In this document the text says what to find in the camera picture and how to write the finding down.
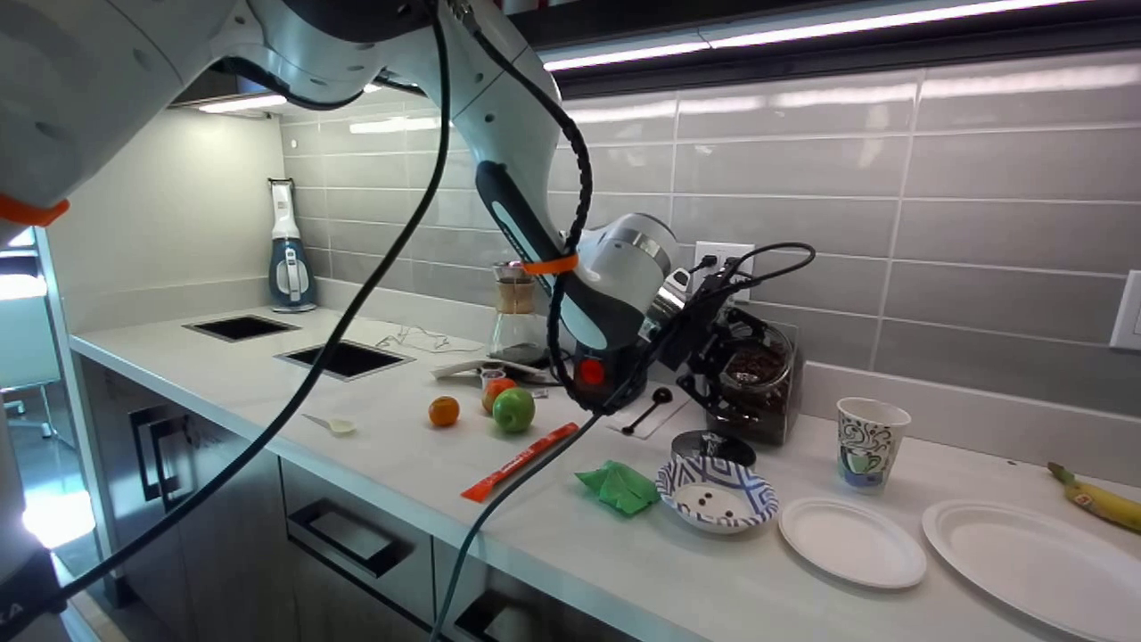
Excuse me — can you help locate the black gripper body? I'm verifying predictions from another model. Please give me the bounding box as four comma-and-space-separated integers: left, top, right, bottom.
646, 269, 738, 377

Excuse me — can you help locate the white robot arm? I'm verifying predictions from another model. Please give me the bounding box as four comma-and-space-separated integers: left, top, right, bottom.
0, 0, 720, 415

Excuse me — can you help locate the blue patterned paper bowl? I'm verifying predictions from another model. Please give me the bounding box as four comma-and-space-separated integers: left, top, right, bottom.
654, 433, 778, 537

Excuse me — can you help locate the white plastic spoon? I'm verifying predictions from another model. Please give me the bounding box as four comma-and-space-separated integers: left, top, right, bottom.
303, 415, 357, 439

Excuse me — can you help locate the green apple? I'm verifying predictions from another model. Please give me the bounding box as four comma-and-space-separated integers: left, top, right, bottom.
493, 388, 533, 439

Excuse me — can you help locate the red orange apple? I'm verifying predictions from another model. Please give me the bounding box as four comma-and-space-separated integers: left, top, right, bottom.
480, 374, 513, 415

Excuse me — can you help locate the patterned paper cup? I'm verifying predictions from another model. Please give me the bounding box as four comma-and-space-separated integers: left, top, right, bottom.
833, 395, 914, 490

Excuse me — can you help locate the orange snack stick packet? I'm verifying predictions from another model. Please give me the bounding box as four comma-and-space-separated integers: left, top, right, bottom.
461, 423, 580, 502

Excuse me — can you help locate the small orange mandarin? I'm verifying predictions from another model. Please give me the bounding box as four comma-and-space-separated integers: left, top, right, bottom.
429, 395, 461, 430

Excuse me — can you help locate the small white paper plate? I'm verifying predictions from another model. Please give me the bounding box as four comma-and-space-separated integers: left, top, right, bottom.
778, 497, 925, 594

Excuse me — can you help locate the large white paper plate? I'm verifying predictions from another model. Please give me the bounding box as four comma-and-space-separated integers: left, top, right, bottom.
919, 501, 1141, 642

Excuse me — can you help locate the yellow banana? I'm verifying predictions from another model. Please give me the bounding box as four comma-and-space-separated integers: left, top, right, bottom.
1049, 465, 1141, 537

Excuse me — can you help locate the white wall outlet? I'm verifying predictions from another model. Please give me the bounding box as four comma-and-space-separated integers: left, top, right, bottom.
695, 241, 751, 276

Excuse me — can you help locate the teal blue cable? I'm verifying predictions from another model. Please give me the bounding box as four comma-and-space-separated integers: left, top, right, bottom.
429, 407, 610, 642

